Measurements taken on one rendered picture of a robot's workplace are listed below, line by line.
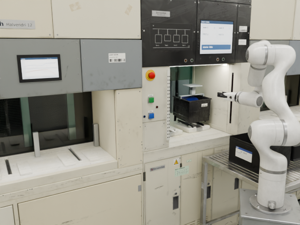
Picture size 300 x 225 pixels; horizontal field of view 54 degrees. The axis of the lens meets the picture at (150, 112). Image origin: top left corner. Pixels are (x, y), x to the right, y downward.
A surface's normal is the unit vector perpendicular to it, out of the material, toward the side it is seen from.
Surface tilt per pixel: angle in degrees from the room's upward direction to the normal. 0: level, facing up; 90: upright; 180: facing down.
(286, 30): 90
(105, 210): 90
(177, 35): 90
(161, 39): 90
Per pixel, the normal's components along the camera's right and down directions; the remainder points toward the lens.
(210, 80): -0.87, 0.11
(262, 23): 0.50, 0.18
